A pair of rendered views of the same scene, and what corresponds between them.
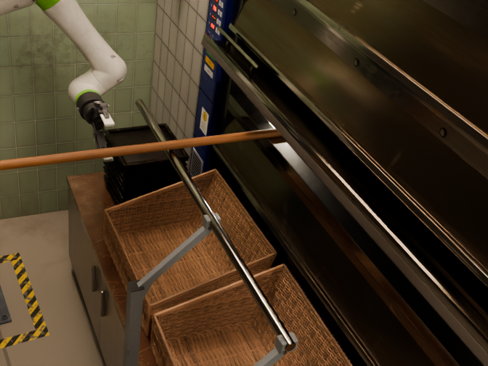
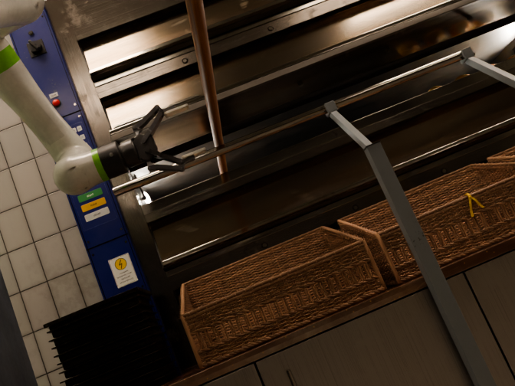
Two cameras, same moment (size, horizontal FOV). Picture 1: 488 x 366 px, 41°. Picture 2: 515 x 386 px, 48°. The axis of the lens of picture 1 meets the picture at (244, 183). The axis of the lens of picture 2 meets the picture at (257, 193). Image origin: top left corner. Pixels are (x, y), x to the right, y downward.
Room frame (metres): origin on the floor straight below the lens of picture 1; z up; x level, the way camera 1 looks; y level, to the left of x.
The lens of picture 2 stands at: (1.03, 1.80, 0.66)
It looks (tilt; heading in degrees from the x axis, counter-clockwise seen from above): 11 degrees up; 295
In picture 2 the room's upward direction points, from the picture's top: 23 degrees counter-clockwise
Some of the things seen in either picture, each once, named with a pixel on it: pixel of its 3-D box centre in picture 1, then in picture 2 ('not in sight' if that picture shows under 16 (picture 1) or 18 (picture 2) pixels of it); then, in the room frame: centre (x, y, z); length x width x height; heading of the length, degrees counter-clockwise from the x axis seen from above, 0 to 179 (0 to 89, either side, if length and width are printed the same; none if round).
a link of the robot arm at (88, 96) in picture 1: (92, 107); (114, 159); (1.97, 0.57, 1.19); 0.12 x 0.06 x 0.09; 120
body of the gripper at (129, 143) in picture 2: (96, 117); (139, 149); (1.90, 0.54, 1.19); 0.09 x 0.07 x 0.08; 31
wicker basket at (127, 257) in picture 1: (184, 245); (271, 286); (1.87, 0.18, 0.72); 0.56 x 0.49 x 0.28; 31
